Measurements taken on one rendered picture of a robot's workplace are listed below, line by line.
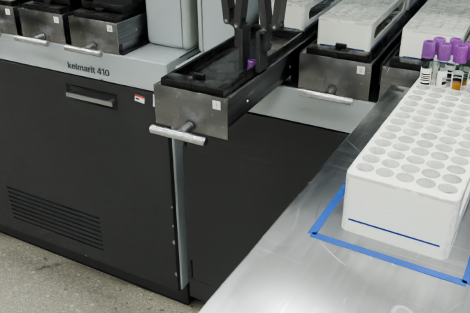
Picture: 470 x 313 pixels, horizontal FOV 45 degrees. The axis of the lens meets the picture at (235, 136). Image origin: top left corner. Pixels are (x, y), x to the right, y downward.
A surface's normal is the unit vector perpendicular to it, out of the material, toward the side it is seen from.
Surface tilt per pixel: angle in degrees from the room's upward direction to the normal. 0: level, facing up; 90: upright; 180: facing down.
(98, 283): 0
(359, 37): 90
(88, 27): 90
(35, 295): 0
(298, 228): 0
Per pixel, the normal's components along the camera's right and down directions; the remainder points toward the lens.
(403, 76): -0.46, 0.41
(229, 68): 0.00, -0.89
